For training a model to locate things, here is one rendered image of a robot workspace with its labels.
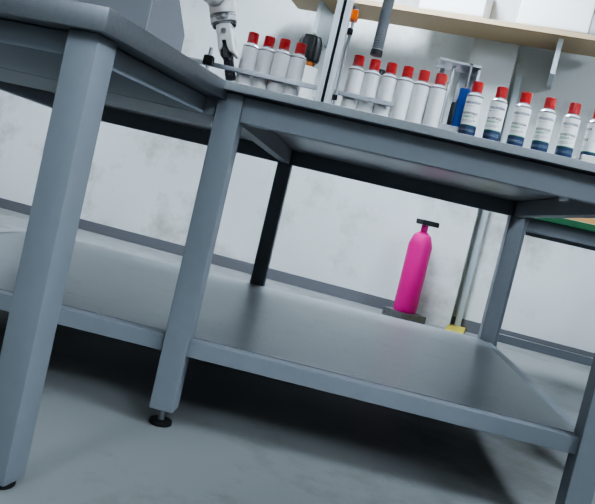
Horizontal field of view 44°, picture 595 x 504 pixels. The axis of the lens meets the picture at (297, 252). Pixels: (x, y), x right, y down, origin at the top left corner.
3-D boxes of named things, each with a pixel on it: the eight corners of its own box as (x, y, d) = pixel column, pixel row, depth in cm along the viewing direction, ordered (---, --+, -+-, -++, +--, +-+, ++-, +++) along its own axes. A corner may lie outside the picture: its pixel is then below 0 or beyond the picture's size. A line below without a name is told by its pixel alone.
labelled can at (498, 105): (493, 155, 229) (509, 90, 227) (496, 154, 223) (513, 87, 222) (477, 151, 229) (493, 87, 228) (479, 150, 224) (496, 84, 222)
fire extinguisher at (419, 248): (426, 323, 503) (450, 226, 499) (422, 327, 473) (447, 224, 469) (384, 312, 511) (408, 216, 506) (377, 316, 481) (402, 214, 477)
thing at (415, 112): (417, 138, 231) (432, 74, 229) (418, 136, 226) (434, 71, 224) (401, 134, 231) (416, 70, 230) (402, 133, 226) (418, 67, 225)
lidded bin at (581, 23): (585, 51, 479) (595, 12, 477) (592, 34, 441) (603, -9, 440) (512, 39, 491) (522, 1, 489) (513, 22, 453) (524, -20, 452)
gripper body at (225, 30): (233, 16, 225) (237, 52, 226) (238, 24, 236) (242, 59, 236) (209, 19, 226) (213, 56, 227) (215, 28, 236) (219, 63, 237)
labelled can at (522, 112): (517, 161, 228) (533, 96, 227) (521, 159, 223) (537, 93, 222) (500, 157, 228) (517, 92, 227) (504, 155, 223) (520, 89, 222)
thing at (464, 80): (457, 151, 242) (476, 74, 241) (463, 147, 229) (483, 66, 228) (416, 142, 243) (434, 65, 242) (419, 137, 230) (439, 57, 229)
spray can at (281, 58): (281, 107, 232) (296, 43, 230) (275, 103, 227) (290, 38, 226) (267, 104, 234) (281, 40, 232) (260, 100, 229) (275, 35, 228)
